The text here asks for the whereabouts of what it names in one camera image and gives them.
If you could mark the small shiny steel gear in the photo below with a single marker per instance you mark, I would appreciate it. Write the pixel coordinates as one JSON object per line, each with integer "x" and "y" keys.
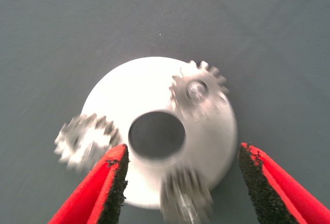
{"x": 185, "y": 100}
{"x": 82, "y": 141}

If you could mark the small dark steel gear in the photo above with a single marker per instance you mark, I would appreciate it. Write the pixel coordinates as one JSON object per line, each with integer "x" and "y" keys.
{"x": 185, "y": 195}

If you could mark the round metal plate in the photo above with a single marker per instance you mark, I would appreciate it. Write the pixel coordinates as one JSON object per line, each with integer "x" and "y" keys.
{"x": 134, "y": 87}

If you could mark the dark grey table cloth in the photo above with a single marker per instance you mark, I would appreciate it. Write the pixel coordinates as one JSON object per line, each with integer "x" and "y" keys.
{"x": 77, "y": 28}

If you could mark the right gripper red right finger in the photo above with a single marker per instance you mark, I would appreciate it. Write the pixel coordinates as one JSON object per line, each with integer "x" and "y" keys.
{"x": 283, "y": 195}

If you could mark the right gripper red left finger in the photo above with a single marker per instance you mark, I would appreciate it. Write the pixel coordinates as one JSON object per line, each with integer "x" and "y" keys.
{"x": 98, "y": 195}

